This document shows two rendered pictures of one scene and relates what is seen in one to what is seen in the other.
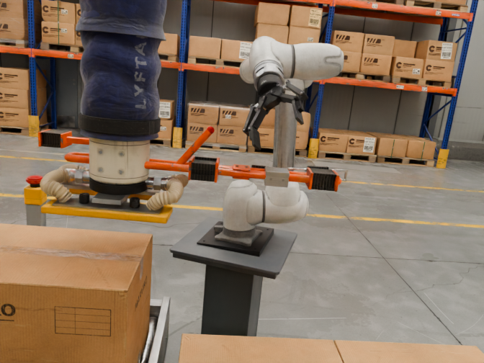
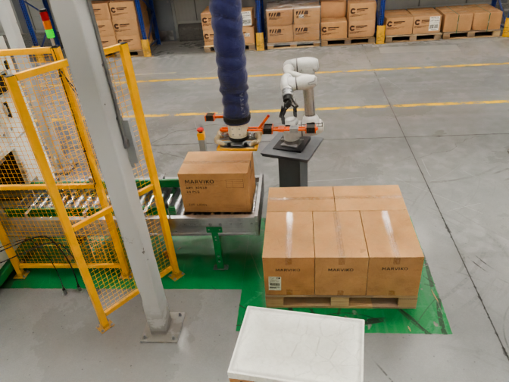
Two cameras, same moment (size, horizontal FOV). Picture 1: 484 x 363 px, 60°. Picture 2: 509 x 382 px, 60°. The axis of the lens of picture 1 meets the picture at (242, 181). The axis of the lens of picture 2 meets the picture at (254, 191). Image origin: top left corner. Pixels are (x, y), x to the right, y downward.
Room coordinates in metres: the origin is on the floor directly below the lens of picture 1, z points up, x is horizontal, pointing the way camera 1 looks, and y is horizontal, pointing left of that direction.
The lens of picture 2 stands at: (-2.06, -0.44, 2.79)
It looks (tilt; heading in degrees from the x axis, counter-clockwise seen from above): 33 degrees down; 12
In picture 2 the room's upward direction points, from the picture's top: 5 degrees counter-clockwise
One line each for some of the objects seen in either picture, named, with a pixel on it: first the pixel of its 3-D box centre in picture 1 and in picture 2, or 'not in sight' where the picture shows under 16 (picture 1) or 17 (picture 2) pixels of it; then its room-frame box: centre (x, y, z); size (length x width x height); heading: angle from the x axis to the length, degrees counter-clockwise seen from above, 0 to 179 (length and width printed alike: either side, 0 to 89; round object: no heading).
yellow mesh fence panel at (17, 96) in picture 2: not in sight; (113, 199); (0.42, 1.18, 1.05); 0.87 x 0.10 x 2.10; 147
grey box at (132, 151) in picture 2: not in sight; (119, 141); (0.25, 0.90, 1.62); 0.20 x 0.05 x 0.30; 95
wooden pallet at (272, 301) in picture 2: not in sight; (335, 260); (0.98, -0.46, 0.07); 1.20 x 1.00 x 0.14; 95
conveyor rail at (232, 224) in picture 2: not in sight; (126, 226); (0.80, 1.37, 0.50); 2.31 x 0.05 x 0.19; 95
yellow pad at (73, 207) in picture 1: (109, 204); (237, 145); (1.12, 0.36, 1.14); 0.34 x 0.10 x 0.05; 91
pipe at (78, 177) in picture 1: (119, 182); (238, 136); (1.21, 0.36, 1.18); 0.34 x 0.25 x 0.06; 91
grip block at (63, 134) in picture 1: (55, 138); (210, 117); (1.47, 0.67, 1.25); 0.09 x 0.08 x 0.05; 1
